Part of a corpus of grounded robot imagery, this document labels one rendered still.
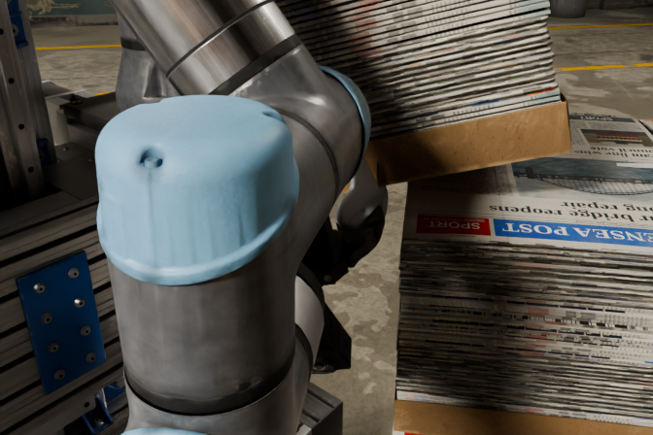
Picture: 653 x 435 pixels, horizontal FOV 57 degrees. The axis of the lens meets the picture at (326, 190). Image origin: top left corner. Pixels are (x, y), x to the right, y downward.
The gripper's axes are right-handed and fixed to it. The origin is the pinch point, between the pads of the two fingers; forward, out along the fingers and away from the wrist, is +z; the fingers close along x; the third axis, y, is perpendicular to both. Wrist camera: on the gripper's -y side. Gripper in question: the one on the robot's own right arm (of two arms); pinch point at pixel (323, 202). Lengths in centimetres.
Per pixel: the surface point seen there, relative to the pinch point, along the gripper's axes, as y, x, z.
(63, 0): 40, 364, 555
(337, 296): -77, 33, 103
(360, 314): -79, 25, 96
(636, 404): -22.2, -24.1, -5.9
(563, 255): -5.8, -19.6, -6.1
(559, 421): -23.4, -17.4, -5.9
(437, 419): -22.1, -6.4, -5.8
